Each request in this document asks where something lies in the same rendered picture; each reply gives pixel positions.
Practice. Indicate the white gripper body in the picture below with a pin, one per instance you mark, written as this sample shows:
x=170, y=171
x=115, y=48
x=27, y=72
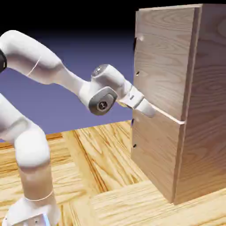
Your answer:
x=146, y=108

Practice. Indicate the short light wood cabinet door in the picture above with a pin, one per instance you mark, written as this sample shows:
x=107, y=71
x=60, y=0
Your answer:
x=157, y=151

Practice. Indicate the tall light wood cabinet door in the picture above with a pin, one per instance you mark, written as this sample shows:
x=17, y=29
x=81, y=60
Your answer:
x=162, y=61

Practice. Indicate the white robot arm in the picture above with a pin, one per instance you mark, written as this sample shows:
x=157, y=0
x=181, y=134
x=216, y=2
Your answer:
x=44, y=63

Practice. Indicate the light wood cabinet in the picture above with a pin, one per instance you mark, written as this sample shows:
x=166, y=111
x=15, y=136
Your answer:
x=204, y=106

